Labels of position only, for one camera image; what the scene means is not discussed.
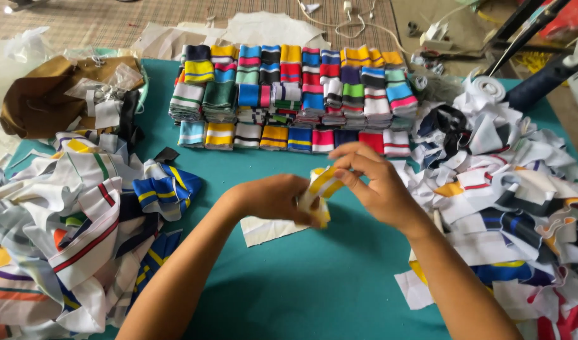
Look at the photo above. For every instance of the person's left hand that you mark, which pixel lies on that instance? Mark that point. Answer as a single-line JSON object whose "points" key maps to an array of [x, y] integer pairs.
{"points": [[265, 198]]}

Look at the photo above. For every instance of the clear plastic bags of buttons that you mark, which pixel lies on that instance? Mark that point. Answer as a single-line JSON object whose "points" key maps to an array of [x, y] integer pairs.
{"points": [[102, 85]]}

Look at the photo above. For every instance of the brown fabric bundle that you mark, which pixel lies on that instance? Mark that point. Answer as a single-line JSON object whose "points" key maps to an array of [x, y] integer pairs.
{"points": [[38, 101]]}

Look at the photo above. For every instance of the roll of white tape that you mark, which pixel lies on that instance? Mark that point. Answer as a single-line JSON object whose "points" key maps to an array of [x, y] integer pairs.
{"points": [[489, 88]]}

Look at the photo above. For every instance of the crumpled white plastic bag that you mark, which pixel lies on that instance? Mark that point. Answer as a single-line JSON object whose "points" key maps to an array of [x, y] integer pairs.
{"points": [[28, 43]]}

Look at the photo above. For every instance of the heap of striped collar pieces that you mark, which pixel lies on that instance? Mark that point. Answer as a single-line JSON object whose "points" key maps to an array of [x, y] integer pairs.
{"points": [[76, 226]]}

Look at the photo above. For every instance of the dark blue fabric roll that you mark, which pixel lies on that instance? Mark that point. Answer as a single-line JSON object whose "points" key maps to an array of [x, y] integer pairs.
{"points": [[539, 82]]}

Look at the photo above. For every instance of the black fabric scrap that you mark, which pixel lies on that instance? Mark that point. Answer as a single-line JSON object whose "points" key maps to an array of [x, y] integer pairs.
{"points": [[167, 155]]}

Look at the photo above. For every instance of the checked woven floor mat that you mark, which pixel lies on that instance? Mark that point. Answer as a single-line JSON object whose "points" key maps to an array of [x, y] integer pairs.
{"points": [[128, 19]]}

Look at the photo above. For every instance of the white power strip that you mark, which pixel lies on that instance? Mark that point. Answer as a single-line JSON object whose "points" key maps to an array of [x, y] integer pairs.
{"points": [[435, 37]]}

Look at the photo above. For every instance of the black metal stand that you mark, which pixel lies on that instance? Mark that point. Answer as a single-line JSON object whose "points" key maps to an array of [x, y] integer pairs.
{"points": [[515, 37]]}

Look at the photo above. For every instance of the person's left fingers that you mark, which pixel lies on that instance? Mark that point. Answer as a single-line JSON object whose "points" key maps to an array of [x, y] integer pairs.
{"points": [[305, 207]]}

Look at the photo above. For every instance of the white cut fabric panels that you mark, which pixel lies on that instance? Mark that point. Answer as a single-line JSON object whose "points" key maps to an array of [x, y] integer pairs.
{"points": [[251, 30]]}

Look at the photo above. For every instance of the heap of white fabric scraps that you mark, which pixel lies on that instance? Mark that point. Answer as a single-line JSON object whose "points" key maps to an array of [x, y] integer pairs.
{"points": [[511, 198]]}

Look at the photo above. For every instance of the person's right hand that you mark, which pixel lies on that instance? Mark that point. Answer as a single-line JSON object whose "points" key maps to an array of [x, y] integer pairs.
{"points": [[388, 189]]}

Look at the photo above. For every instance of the stacks of folded striped cuffs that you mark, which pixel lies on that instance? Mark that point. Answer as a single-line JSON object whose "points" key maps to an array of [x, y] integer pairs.
{"points": [[289, 94]]}

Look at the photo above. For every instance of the white fabric piece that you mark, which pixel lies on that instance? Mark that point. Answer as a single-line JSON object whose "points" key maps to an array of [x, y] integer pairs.
{"points": [[267, 231]]}

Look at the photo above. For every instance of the yellow white striped knit cuff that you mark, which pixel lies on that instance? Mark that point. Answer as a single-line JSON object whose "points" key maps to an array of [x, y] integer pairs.
{"points": [[324, 184]]}

